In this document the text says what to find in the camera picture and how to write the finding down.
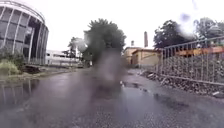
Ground low white building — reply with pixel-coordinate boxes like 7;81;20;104
45;49;82;66

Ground large dark tree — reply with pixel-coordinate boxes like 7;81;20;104
80;18;127;68

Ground rubble strip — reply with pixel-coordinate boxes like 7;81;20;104
139;69;224;99

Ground round glass building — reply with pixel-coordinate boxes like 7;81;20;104
0;0;50;66

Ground grass verge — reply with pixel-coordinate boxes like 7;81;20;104
0;66;79;83

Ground wet grey asphalt road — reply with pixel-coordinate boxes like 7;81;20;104
0;68;224;128

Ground tall brick chimney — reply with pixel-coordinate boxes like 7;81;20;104
143;31;149;48

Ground small tree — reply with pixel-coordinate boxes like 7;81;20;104
66;36;79;59

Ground group of dark trees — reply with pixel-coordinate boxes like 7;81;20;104
153;17;224;50

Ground yellow low building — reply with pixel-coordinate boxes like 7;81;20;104
122;46;162;67

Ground green bushes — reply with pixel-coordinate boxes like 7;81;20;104
0;49;27;77

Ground metal railing fence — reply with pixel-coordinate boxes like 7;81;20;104
156;35;224;86

